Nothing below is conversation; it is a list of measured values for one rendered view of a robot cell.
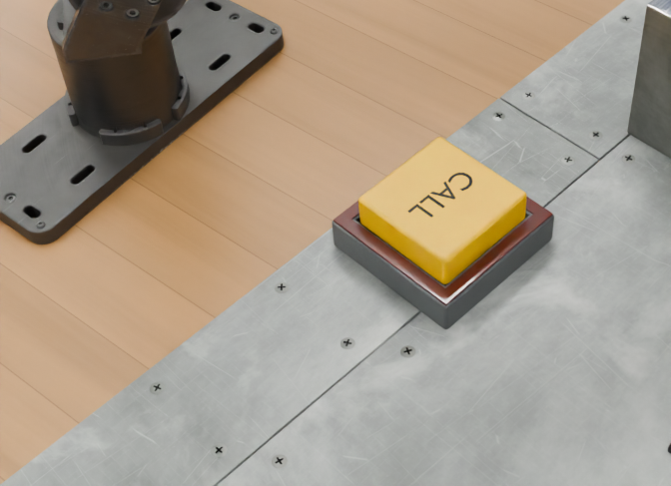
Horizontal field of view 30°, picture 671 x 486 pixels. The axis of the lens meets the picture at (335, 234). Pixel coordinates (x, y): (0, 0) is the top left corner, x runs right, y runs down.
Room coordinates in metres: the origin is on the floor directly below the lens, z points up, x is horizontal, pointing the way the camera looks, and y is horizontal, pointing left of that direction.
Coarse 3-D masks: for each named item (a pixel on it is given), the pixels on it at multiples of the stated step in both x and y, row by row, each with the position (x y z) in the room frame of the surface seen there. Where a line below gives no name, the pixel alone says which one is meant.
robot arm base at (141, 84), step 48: (192, 0) 0.61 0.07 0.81; (144, 48) 0.51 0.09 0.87; (192, 48) 0.57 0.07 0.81; (240, 48) 0.56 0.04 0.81; (96, 96) 0.50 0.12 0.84; (144, 96) 0.50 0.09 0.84; (192, 96) 0.53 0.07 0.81; (48, 144) 0.50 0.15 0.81; (96, 144) 0.50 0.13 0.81; (144, 144) 0.49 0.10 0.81; (0, 192) 0.47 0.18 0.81; (48, 192) 0.47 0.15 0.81; (96, 192) 0.46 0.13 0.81; (48, 240) 0.44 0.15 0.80
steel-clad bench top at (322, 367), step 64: (640, 0) 0.58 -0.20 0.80; (576, 64) 0.53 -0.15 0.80; (512, 128) 0.48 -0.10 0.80; (576, 128) 0.48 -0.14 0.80; (576, 192) 0.43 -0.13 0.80; (640, 192) 0.43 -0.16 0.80; (320, 256) 0.41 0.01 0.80; (576, 256) 0.39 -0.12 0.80; (640, 256) 0.38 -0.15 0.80; (256, 320) 0.37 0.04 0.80; (320, 320) 0.37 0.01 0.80; (384, 320) 0.36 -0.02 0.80; (512, 320) 0.35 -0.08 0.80; (576, 320) 0.35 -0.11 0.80; (640, 320) 0.35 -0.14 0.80; (192, 384) 0.34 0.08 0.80; (256, 384) 0.33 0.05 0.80; (320, 384) 0.33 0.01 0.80; (384, 384) 0.33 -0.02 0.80; (448, 384) 0.32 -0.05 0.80; (512, 384) 0.32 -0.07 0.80; (576, 384) 0.31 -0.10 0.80; (640, 384) 0.31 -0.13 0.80; (64, 448) 0.31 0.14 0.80; (128, 448) 0.31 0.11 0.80; (192, 448) 0.30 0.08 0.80; (256, 448) 0.30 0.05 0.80; (320, 448) 0.29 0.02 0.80; (384, 448) 0.29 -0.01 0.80; (448, 448) 0.29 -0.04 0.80; (512, 448) 0.28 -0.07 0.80; (576, 448) 0.28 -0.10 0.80; (640, 448) 0.28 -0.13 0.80
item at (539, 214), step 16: (352, 208) 0.42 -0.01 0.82; (528, 208) 0.41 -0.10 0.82; (544, 208) 0.41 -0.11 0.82; (336, 224) 0.41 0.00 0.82; (352, 224) 0.41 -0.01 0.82; (528, 224) 0.40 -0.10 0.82; (368, 240) 0.40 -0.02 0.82; (512, 240) 0.39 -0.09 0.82; (384, 256) 0.39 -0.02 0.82; (400, 256) 0.38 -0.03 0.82; (496, 256) 0.38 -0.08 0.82; (416, 272) 0.37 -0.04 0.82; (464, 272) 0.37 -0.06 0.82; (480, 272) 0.37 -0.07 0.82; (432, 288) 0.36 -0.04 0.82; (448, 288) 0.36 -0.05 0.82; (464, 288) 0.36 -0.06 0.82
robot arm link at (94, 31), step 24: (96, 0) 0.49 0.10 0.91; (120, 0) 0.49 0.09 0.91; (144, 0) 0.49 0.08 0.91; (72, 24) 0.49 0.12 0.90; (96, 24) 0.49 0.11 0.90; (120, 24) 0.49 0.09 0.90; (144, 24) 0.49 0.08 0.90; (72, 48) 0.49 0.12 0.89; (96, 48) 0.49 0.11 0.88; (120, 48) 0.49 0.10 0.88
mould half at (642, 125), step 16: (656, 0) 0.47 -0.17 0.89; (656, 16) 0.47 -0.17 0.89; (656, 32) 0.46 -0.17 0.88; (640, 48) 0.47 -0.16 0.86; (656, 48) 0.46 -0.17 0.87; (640, 64) 0.47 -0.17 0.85; (656, 64) 0.46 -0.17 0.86; (640, 80) 0.47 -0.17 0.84; (656, 80) 0.46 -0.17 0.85; (640, 96) 0.47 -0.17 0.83; (656, 96) 0.46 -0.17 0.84; (640, 112) 0.47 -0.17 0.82; (656, 112) 0.46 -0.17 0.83; (640, 128) 0.46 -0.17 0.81; (656, 128) 0.46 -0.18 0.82; (656, 144) 0.46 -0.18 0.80
